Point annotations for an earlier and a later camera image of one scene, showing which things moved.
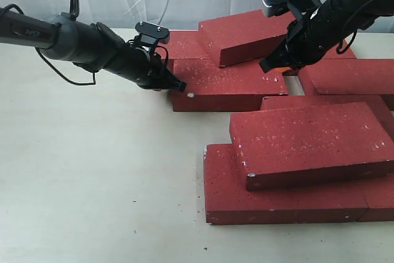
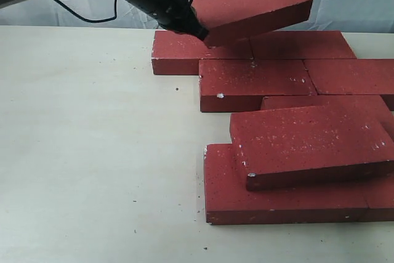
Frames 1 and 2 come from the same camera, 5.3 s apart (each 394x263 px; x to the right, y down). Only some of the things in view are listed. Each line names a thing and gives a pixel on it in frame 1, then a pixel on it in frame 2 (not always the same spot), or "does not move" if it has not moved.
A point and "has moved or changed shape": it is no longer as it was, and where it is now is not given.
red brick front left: [228, 201] does not move
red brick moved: [209, 87] has moved or changed shape
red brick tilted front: [293, 146] does not move
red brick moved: [245, 37] → [249, 10]
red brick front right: [380, 197] does not move
